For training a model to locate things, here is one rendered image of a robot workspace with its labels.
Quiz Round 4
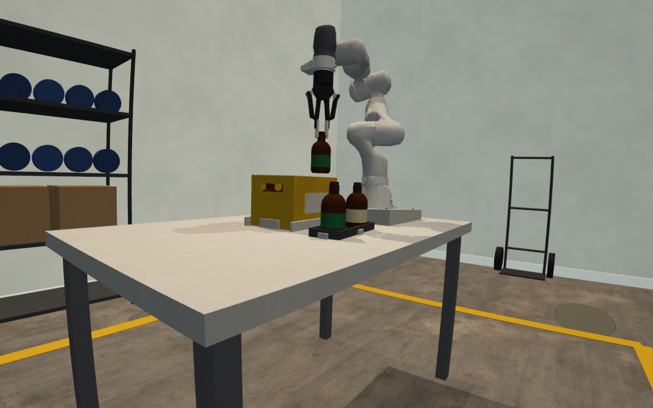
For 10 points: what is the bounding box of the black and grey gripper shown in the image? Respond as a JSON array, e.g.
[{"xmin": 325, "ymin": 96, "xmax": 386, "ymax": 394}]
[{"xmin": 306, "ymin": 70, "xmax": 340, "ymax": 139}]

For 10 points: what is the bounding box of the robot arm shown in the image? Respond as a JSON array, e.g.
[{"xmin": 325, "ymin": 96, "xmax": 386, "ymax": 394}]
[{"xmin": 300, "ymin": 25, "xmax": 405, "ymax": 209}]

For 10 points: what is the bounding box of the brown bottle with green label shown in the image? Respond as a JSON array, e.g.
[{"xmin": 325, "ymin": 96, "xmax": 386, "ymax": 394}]
[
  {"xmin": 311, "ymin": 131, "xmax": 331, "ymax": 173},
  {"xmin": 320, "ymin": 182, "xmax": 346, "ymax": 231}
]

